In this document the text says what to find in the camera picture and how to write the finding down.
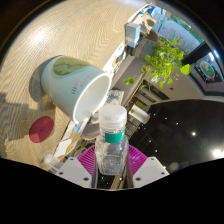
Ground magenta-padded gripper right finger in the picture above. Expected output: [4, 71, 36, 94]
[125, 144, 170, 189]

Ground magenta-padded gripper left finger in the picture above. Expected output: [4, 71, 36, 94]
[54, 144, 99, 189]

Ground clear plastic water bottle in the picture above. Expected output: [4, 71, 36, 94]
[94, 104, 129, 177]

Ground flat round red coaster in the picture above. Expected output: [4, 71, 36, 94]
[28, 115, 55, 144]

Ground group of ceiling lights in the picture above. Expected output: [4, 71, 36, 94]
[153, 113, 224, 159]

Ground pale green ceramic mug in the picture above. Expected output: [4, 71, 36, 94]
[40, 55, 113, 125]

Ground grey upholstered sofa bench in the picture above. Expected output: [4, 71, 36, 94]
[111, 53, 158, 111]

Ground green potted plant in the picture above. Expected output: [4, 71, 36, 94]
[123, 35, 192, 90]

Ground round colourful window sticker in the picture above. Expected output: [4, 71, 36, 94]
[199, 59, 218, 81]

